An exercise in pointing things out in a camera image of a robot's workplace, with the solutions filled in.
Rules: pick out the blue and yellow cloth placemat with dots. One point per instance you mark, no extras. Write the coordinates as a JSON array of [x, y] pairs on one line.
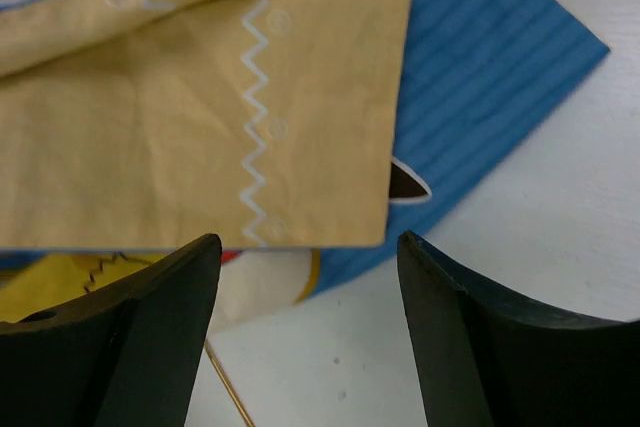
[[308, 133]]

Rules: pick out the gold fork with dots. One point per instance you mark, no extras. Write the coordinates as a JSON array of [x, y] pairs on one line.
[[227, 384]]

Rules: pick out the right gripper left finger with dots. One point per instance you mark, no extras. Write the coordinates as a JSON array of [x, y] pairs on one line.
[[126, 354]]

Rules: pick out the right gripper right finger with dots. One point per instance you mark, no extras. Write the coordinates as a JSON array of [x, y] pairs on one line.
[[487, 355]]

